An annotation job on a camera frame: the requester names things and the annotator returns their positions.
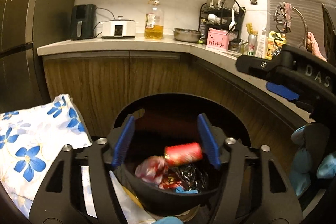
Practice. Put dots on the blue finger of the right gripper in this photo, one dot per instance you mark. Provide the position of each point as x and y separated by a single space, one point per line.
282 91

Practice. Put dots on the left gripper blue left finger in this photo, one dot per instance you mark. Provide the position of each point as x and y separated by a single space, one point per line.
121 138

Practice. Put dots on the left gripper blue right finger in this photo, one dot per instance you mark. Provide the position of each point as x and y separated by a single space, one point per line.
210 146

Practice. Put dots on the small red paper cup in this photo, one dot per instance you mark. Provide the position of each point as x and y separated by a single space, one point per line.
183 154

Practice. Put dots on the red white snack wrapper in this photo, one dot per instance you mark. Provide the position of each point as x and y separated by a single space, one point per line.
152 170

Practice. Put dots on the red plastic bag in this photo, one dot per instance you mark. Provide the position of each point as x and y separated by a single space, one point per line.
171 181

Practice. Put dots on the chrome kitchen faucet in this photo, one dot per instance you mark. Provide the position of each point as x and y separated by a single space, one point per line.
296 33

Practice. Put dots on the black trash bin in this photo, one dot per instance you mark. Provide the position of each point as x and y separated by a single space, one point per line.
171 119

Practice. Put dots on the blue gloved right hand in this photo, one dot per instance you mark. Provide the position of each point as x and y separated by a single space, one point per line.
315 158

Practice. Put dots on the pink rubber glove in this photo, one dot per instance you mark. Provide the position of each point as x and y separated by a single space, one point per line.
312 46

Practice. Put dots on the black plastic bag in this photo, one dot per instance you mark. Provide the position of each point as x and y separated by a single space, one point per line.
193 176

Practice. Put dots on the white dish soap bottle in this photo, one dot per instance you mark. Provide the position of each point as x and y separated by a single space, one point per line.
262 44

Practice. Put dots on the yellow detergent bottle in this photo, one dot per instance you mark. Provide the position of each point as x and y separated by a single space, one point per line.
275 42

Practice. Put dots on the wooden lower cabinets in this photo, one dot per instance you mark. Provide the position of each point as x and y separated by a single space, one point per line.
102 84

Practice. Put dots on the dark rag on faucet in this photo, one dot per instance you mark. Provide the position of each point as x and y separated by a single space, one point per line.
282 17

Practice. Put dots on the white ladle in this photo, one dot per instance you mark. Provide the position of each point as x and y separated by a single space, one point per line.
232 23

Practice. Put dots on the pink plastic basket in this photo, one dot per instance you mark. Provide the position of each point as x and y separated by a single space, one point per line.
217 39

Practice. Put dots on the floral blue white tablecloth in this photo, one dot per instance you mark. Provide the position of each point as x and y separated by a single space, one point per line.
44 178

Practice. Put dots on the black dish rack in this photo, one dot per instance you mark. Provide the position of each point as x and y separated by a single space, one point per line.
220 16

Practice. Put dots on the stainless steel bowl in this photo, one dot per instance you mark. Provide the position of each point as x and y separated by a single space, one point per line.
186 35

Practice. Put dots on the white electric cooker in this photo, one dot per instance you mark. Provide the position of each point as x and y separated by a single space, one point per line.
119 28

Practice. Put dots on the cooking oil bottle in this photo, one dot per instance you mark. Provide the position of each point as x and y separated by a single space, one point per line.
154 21

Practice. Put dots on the black air fryer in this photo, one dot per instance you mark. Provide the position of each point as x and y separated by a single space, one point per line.
83 20

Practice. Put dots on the dark grey refrigerator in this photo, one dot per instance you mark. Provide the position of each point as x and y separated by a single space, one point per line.
27 25

